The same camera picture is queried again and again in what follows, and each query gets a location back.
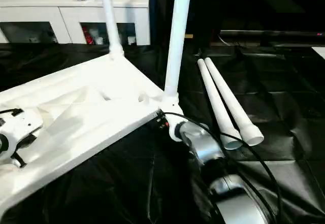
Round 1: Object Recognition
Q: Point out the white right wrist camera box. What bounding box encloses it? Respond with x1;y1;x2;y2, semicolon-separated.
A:
159;101;194;142

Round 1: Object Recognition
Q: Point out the black work mat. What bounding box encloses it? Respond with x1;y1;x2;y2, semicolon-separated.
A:
0;43;325;224

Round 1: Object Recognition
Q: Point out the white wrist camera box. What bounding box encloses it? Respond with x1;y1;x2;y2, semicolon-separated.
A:
159;101;194;142
0;108;44;162

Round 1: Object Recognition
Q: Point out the white plastic table top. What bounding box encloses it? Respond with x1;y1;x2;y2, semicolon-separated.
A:
0;53;181;212

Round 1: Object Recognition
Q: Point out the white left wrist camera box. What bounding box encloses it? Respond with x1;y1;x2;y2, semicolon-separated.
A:
0;108;44;162

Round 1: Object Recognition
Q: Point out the white board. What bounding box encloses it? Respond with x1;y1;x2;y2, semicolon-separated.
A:
310;46;325;60

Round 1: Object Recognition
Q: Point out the white plastic table leg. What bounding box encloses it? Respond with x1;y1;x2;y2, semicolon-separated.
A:
162;0;194;103
197;58;243;151
204;56;265;147
97;0;125;57

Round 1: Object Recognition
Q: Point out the white sideboard cabinet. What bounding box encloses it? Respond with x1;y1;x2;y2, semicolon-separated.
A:
0;0;151;46

